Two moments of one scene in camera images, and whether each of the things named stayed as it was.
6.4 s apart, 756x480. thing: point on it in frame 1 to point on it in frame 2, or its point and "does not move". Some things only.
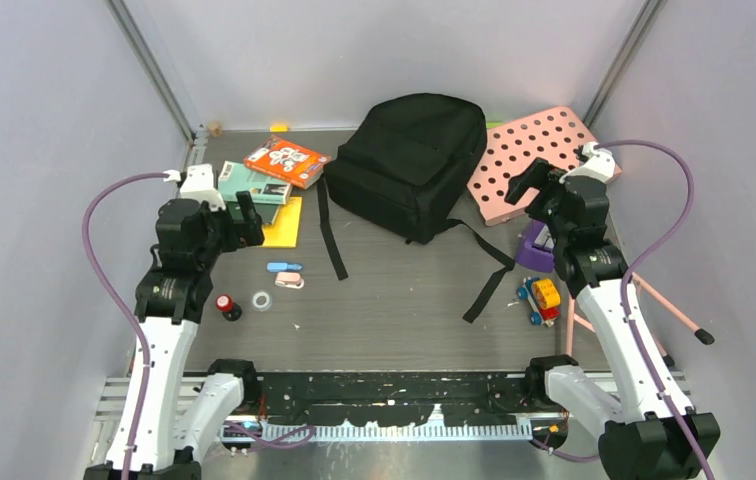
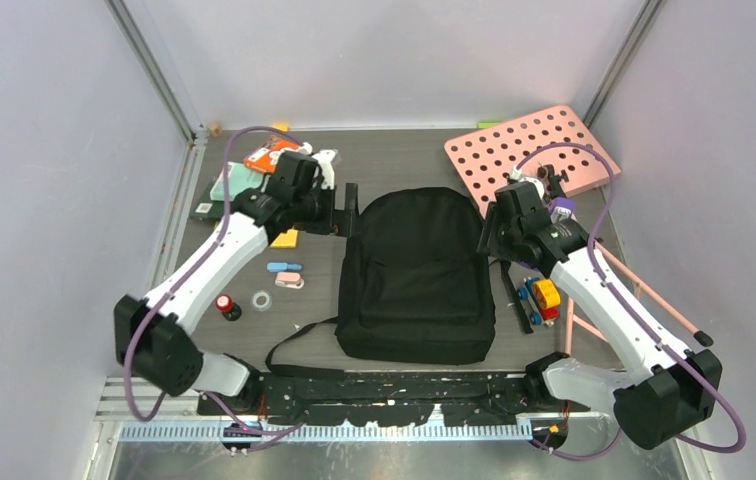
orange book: x=287 y=162 does not move
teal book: x=237 y=177 does not move
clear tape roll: x=261 y=299 does not move
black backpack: x=399 y=171 to x=416 y=282
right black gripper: x=535 y=176 to x=488 y=241
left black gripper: x=238 y=239 to x=329 y=224
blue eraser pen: x=281 y=267 does not move
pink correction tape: x=290 y=280 does not move
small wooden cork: x=215 y=128 does not move
